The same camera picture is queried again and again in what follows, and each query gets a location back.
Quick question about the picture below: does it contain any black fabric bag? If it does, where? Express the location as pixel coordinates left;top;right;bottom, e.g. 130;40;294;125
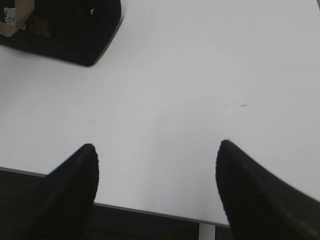
0;0;122;67

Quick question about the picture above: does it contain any white table leg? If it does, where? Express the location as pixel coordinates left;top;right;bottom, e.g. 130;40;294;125
198;223;216;240

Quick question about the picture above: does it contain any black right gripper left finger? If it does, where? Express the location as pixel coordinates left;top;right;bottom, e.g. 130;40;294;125
0;143;99;240

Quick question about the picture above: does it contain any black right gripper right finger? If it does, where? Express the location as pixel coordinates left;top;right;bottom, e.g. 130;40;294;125
215;140;320;240

